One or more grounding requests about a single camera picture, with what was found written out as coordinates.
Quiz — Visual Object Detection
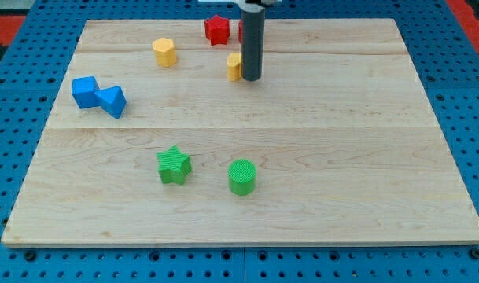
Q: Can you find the yellow heart block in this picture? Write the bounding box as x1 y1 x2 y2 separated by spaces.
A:
227 52 242 82

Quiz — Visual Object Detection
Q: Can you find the green star block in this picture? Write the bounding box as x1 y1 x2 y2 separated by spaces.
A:
156 145 192 186

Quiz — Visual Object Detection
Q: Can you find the red star block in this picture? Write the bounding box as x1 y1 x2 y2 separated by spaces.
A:
204 15 230 46

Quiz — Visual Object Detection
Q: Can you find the green cylinder block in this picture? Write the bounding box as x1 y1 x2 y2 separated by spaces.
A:
228 159 256 196

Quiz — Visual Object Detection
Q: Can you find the light wooden board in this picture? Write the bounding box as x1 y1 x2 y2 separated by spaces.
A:
2 18 479 248

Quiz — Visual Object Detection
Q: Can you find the yellow hexagon block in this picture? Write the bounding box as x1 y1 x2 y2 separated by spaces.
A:
153 38 177 67

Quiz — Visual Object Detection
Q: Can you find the red block behind pusher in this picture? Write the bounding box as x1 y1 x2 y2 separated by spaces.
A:
238 20 243 44

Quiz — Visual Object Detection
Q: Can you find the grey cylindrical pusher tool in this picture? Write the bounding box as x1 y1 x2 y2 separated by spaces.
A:
239 4 265 82

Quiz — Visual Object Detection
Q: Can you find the blue triangle block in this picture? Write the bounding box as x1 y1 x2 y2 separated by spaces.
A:
94 86 127 119

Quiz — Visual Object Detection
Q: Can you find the blue cube block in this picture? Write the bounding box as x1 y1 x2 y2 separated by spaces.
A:
72 76 99 108

